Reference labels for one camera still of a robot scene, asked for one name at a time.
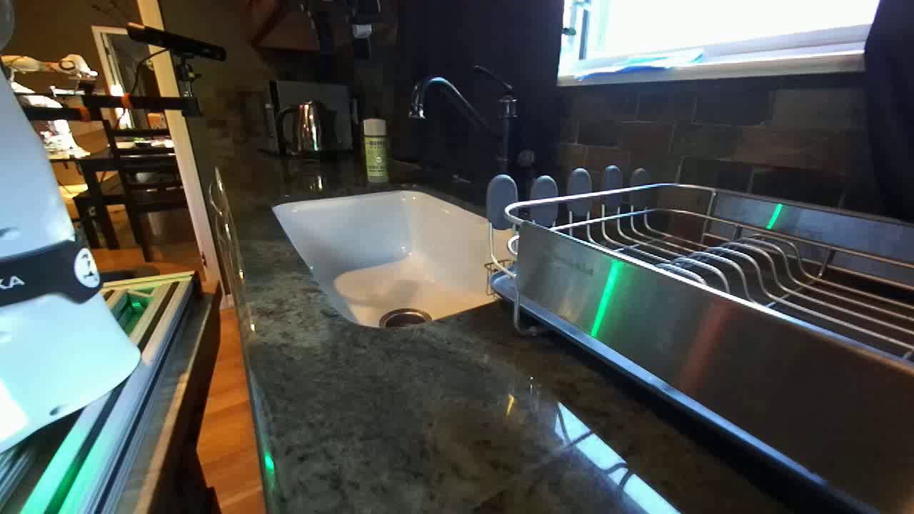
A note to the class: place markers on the stainless steel dish rack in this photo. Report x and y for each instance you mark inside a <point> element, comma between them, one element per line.
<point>725,333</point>

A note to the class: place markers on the dark grey box appliance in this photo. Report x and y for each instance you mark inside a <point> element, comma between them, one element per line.
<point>342,103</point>

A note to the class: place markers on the white kitchen sink basin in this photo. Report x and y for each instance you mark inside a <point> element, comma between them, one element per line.
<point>400,238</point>

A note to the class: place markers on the dark wooden chair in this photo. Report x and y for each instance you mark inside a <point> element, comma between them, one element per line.
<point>145,173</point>

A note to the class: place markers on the green dish soap bottle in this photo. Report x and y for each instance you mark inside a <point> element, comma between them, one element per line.
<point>375,152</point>

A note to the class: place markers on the white framed kitchen window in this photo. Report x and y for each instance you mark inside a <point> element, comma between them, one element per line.
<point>715,29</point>

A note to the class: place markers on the black stereo camera bar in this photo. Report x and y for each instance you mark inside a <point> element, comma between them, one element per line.
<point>176,42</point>

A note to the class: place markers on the dark jar on counter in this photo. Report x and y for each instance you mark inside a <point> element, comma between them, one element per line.
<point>306,129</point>

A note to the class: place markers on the dark curved kitchen faucet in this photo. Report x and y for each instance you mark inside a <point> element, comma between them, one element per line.
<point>509,133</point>

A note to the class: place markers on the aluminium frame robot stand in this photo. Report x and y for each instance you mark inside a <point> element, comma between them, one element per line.
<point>145,380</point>

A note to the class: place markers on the grey cup holder pegs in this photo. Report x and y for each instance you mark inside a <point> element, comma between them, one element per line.
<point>502,195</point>

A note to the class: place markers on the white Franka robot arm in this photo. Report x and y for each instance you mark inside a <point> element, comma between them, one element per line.
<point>52,333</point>

